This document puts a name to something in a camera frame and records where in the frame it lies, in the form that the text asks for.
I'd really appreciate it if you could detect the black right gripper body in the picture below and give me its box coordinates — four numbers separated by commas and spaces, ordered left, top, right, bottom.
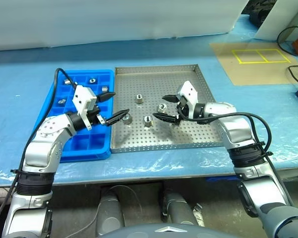
175, 96, 189, 122

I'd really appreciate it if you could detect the large white foam board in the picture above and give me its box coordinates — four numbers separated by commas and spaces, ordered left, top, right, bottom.
0, 0, 250, 53

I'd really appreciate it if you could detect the grey rounded robot leg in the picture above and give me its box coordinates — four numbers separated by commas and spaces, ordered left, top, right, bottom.
161, 189, 199, 226
95, 187, 126, 236

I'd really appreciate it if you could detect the black power adapter cable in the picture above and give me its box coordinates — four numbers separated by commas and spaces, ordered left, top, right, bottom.
287, 65, 298, 87

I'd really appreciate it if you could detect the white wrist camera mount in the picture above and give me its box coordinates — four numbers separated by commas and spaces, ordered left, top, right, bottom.
176, 81, 199, 119
73, 85, 98, 131

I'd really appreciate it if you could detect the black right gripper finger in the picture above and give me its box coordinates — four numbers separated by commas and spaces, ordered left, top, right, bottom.
162, 95, 180, 104
151, 113, 181, 126

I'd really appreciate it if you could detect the blue compartment tray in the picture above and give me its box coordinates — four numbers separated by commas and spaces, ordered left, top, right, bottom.
32, 69, 115, 163

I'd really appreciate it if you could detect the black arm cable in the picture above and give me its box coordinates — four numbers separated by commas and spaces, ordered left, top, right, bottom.
177, 105, 295, 208
0, 68, 77, 224

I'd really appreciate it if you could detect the black equipment pile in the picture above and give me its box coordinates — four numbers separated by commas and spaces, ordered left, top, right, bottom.
248, 0, 274, 25

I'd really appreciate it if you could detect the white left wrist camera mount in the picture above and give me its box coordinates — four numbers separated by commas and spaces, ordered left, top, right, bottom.
73, 85, 98, 131

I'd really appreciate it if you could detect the perforated metal tray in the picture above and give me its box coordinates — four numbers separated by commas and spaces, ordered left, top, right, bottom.
110, 64, 225, 154

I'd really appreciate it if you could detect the small white board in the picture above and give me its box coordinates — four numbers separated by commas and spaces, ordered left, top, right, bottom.
254, 0, 298, 42

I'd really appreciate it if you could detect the grey robot torso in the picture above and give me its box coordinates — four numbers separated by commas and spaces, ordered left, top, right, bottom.
96, 222, 229, 238

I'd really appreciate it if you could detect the white power strip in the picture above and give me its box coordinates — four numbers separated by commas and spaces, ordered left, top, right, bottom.
192, 203, 206, 228

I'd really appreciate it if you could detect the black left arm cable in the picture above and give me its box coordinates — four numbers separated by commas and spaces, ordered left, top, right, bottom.
0, 68, 77, 224

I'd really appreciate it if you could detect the looped black cable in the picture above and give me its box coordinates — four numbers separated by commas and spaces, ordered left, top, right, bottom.
277, 26, 298, 59

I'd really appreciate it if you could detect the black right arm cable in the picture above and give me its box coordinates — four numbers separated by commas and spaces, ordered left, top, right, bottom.
177, 105, 295, 208

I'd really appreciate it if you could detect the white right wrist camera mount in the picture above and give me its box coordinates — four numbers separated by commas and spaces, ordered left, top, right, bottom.
176, 81, 199, 119

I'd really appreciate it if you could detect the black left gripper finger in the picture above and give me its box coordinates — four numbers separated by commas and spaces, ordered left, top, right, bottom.
104, 109, 130, 126
96, 92, 117, 103

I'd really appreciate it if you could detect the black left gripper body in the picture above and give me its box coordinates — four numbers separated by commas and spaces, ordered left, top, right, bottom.
86, 103, 108, 126

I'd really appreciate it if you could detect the brown paper mat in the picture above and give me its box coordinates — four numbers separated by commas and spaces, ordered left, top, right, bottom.
209, 41, 298, 86

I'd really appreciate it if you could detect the blue plastic table cover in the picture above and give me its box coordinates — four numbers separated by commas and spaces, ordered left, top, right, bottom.
0, 13, 298, 186

